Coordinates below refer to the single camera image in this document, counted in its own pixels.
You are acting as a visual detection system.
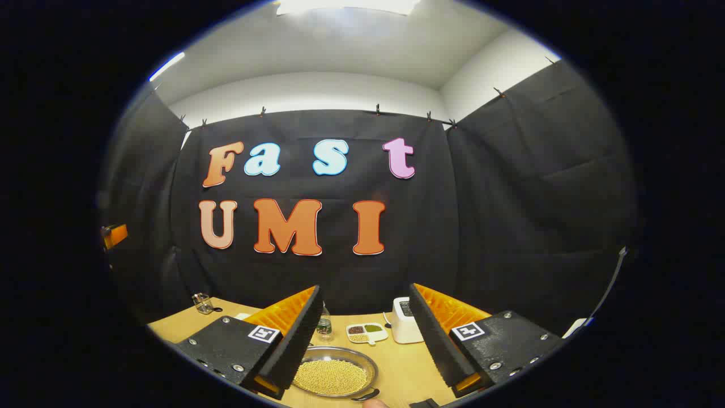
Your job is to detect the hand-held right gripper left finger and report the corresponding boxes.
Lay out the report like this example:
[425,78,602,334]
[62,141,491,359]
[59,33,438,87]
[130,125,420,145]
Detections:
[174,284,325,401]

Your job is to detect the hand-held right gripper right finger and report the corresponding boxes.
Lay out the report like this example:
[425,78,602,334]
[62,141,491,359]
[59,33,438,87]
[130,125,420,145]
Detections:
[408,282,568,398]

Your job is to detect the black backdrop cloth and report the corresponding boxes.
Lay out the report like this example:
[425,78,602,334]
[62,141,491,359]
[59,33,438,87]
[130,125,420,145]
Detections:
[97,59,641,341]

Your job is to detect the white toaster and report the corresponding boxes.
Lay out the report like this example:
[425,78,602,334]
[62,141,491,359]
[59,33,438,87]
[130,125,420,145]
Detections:
[391,296,424,345]

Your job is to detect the stainless steel pot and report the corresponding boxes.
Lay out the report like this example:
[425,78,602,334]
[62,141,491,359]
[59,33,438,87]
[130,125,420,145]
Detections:
[292,346,381,403]

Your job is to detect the small ceiling light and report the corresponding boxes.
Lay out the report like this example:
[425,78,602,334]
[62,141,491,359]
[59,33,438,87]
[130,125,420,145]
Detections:
[148,51,186,82]

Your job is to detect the white divided dish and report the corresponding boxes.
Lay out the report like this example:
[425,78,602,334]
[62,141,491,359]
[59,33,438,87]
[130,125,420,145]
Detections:
[346,322,390,346]

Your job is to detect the pile of yellow soybeans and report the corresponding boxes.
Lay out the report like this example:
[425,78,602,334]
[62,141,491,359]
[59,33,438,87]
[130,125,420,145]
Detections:
[295,359,369,396]

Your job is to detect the large ceiling light panel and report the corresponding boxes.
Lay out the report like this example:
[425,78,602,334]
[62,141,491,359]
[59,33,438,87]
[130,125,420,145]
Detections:
[275,0,423,16]

